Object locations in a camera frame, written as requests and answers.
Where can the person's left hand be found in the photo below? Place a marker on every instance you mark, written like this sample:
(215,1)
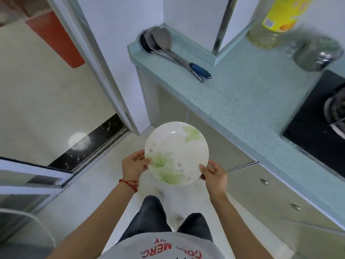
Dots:
(134,167)

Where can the person's right hand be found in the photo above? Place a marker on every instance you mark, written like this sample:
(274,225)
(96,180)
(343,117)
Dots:
(217,183)

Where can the white green floral plate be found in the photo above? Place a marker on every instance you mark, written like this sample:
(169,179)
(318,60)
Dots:
(175,148)

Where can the grey kitchen cabinet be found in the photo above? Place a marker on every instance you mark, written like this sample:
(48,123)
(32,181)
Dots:
(147,99)

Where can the person's left forearm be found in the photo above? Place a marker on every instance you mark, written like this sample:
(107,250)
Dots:
(94,226)

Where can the person's right forearm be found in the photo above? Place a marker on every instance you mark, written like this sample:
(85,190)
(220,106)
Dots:
(237,226)

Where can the grey cabinet door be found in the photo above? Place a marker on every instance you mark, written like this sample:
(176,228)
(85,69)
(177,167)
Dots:
(283,191)
(223,148)
(169,105)
(323,240)

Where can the green speckled countertop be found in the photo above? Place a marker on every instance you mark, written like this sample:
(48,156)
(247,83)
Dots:
(242,91)

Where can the dark denim jeans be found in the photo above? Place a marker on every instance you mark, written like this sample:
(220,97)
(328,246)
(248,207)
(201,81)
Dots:
(151,215)

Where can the white printed t-shirt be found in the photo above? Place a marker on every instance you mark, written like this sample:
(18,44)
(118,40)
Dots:
(161,248)

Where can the black glass gas stove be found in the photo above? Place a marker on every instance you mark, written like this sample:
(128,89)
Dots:
(310,126)

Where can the steel ladle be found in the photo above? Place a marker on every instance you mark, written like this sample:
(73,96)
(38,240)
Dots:
(147,44)

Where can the rusty gas burner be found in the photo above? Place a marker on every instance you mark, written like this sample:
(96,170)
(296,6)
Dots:
(337,110)

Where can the red furniture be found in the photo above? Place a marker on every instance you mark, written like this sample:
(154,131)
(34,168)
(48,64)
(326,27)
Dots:
(56,40)

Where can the metal corner trim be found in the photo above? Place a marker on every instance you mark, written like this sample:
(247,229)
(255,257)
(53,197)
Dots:
(223,26)

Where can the round steel lidded container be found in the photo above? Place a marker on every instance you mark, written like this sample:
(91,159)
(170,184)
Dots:
(315,55)

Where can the yellow label oil bottle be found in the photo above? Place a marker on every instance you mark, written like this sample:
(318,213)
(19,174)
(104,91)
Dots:
(280,13)

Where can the aluminium door frame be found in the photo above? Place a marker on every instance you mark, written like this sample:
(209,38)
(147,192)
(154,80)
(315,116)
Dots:
(106,78)

